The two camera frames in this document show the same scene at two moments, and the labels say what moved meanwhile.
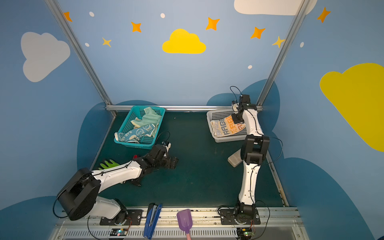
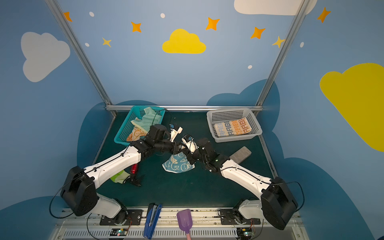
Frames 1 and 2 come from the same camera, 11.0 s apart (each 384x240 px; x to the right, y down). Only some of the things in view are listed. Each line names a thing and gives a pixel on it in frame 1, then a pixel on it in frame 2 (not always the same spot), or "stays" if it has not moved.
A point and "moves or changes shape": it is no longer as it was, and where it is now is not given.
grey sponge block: [235, 159] stays
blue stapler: [153, 212] stays
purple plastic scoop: [185, 220] stays
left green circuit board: [118, 232] stays
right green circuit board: [246, 233] stays
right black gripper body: [237, 118] -> [187, 151]
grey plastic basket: [238, 135] stays
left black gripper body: [172, 161] -> [173, 145]
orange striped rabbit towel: [226, 126] moves or changes shape
